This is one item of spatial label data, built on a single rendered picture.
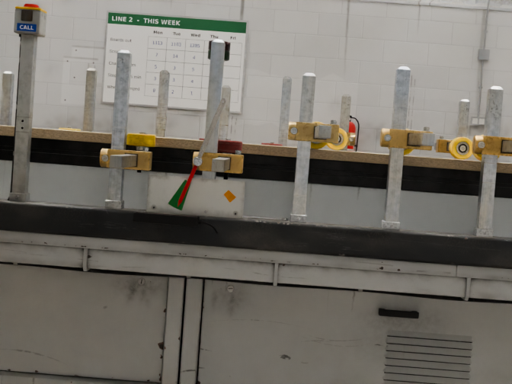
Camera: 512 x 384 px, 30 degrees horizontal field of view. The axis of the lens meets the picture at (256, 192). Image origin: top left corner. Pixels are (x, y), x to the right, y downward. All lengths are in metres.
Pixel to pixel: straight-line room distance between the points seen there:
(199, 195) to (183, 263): 0.20
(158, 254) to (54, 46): 7.50
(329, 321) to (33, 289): 0.89
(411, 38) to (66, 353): 7.38
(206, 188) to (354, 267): 0.46
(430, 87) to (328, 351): 7.15
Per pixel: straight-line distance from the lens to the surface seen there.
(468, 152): 3.49
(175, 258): 2.62
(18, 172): 2.66
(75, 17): 10.01
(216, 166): 2.29
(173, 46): 9.80
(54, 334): 2.95
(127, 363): 2.93
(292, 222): 2.57
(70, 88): 9.96
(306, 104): 2.57
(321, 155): 2.77
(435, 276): 2.65
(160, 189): 2.58
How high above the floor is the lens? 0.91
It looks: 3 degrees down
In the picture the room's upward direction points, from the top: 4 degrees clockwise
